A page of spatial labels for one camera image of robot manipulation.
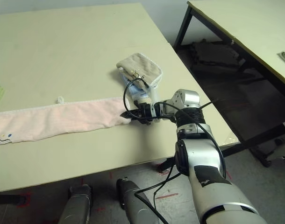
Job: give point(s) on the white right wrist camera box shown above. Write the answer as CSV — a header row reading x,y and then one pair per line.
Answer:
x,y
154,98

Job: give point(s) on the blue folded towel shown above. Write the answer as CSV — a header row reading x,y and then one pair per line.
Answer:
x,y
136,92

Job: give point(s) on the clear table corner protector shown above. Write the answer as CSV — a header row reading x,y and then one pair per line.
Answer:
x,y
231,141

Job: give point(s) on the dark mat under side table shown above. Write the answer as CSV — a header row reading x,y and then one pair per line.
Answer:
x,y
215,54

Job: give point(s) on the beige folded towel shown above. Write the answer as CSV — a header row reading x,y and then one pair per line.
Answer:
x,y
142,67

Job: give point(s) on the black caster foot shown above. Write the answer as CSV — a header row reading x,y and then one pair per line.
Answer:
x,y
261,157

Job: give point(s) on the grey robot left leg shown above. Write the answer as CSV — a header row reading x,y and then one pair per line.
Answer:
x,y
76,205

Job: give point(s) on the pink towel with white trim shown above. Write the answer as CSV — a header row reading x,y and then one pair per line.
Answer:
x,y
63,119

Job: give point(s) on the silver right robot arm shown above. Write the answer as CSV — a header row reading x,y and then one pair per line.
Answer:
x,y
203,158

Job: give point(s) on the beige side table black frame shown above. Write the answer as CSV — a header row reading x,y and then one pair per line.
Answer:
x,y
250,25

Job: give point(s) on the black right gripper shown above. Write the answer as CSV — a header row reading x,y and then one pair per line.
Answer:
x,y
144,114

